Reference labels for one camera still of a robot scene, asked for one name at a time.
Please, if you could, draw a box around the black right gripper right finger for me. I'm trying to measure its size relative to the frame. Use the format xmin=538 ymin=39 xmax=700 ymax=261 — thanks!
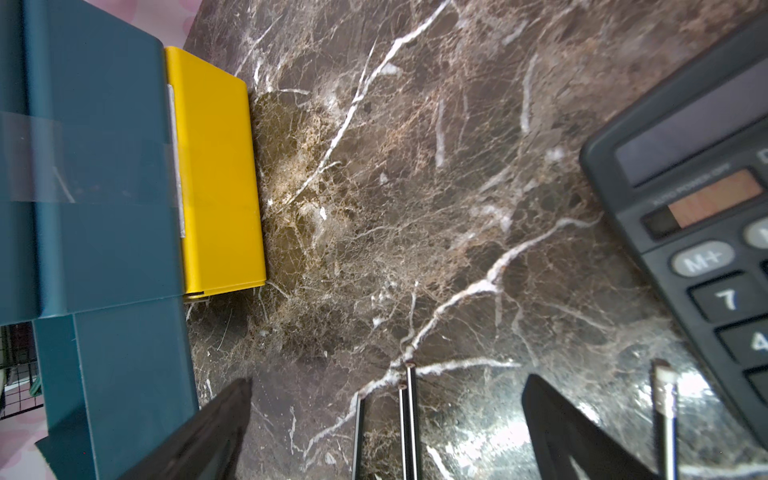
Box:
xmin=521 ymin=374 xmax=658 ymax=479

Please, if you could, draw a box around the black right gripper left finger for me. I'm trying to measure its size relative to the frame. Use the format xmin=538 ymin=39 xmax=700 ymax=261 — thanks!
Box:
xmin=122 ymin=378 xmax=252 ymax=479

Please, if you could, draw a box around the teal drawer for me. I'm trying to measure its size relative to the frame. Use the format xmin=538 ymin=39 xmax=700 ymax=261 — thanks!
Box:
xmin=33 ymin=297 xmax=198 ymax=479

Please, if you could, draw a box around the yellow drawer cabinet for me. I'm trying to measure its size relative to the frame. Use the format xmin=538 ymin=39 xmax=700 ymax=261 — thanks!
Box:
xmin=165 ymin=47 xmax=267 ymax=300

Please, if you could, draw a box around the teal drawer cabinet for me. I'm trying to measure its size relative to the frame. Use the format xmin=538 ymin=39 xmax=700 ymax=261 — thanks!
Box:
xmin=1 ymin=1 xmax=183 ymax=318

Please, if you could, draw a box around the lone black pencil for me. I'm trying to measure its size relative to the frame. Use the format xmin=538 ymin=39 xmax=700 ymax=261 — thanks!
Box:
xmin=650 ymin=359 xmax=679 ymax=480

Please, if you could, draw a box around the black pencil group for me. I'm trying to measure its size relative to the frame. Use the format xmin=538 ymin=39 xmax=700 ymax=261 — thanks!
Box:
xmin=351 ymin=362 xmax=423 ymax=480

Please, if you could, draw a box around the black calculator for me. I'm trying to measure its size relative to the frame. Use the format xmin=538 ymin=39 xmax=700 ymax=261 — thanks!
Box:
xmin=579 ymin=14 xmax=767 ymax=444

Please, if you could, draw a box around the black wire file rack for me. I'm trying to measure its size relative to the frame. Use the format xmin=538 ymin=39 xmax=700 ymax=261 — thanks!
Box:
xmin=1 ymin=322 xmax=43 ymax=419

